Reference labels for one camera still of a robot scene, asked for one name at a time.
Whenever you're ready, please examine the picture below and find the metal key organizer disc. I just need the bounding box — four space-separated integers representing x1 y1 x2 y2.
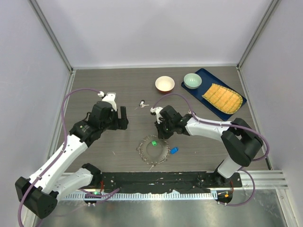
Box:
136 135 169 168

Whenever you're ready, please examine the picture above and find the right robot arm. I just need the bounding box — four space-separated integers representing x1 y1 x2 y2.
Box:
151 105 263 187

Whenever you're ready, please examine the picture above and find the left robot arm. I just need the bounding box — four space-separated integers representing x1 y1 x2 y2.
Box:
15 101 129 219

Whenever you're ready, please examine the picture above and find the key with black-white tag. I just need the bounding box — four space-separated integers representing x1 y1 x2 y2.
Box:
139 100 149 108

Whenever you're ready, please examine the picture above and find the blue key tag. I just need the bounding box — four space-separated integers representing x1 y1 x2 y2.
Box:
170 147 178 154

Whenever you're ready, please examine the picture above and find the red white bowl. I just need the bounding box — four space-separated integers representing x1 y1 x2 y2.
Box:
155 76 175 94

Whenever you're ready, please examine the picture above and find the light green bowl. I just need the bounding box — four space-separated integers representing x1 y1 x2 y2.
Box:
183 73 202 89

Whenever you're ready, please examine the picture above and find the yellow woven mat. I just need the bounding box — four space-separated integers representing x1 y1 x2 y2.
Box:
202 83 243 114

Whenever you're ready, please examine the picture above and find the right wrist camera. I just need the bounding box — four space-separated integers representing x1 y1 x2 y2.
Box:
150 107 163 124

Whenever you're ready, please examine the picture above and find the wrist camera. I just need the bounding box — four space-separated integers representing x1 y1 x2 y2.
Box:
98 91 117 111
150 107 163 124

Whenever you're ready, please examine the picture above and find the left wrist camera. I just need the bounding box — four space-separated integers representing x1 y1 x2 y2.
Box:
98 91 117 111

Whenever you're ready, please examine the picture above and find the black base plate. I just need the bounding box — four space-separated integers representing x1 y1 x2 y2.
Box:
100 171 242 194

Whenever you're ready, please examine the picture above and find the white slotted cable duct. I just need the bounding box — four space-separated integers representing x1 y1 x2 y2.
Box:
63 191 217 203

